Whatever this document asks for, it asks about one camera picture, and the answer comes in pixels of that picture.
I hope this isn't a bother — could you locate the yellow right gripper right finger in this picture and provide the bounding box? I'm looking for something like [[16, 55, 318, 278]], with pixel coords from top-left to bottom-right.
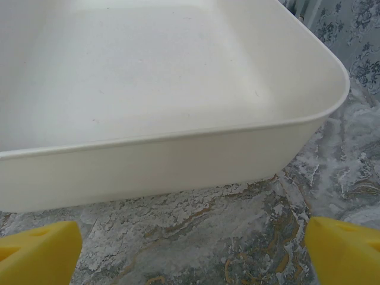
[[305, 216, 380, 285]]

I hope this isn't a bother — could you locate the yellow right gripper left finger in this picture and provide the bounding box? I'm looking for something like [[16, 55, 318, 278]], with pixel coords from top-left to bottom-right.
[[0, 220, 83, 285]]

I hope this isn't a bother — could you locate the white plastic tray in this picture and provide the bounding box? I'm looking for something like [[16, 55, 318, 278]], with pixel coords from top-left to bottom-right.
[[0, 0, 350, 213]]

